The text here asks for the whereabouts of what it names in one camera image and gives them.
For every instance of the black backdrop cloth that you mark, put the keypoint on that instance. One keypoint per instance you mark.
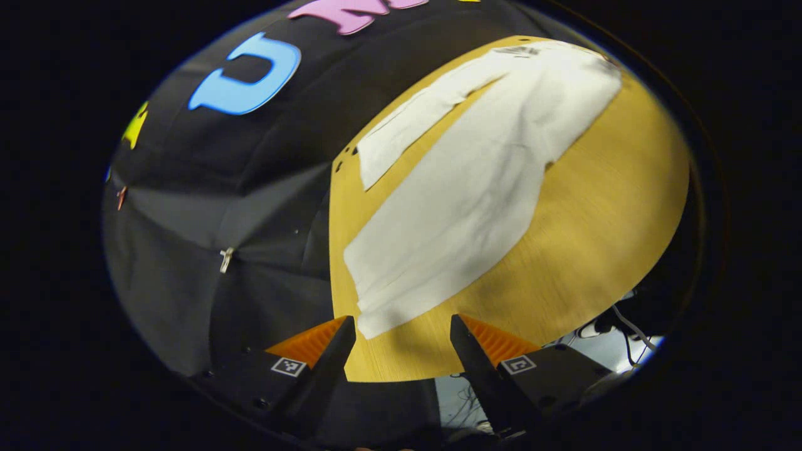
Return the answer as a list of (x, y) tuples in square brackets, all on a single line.
[(263, 188)]

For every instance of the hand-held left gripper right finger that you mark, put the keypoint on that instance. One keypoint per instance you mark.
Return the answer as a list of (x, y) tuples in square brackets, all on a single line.
[(476, 376)]

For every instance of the copper cloth clip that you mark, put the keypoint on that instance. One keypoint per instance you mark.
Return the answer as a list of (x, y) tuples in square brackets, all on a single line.
[(121, 196)]

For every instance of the silver cloth clip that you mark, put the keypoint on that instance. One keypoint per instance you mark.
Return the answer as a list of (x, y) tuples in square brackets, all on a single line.
[(226, 259)]

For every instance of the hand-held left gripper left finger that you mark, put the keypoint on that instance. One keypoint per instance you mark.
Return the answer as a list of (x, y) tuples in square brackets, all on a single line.
[(329, 369)]

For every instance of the white jeans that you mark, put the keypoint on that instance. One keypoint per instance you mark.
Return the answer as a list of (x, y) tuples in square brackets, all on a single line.
[(476, 188)]

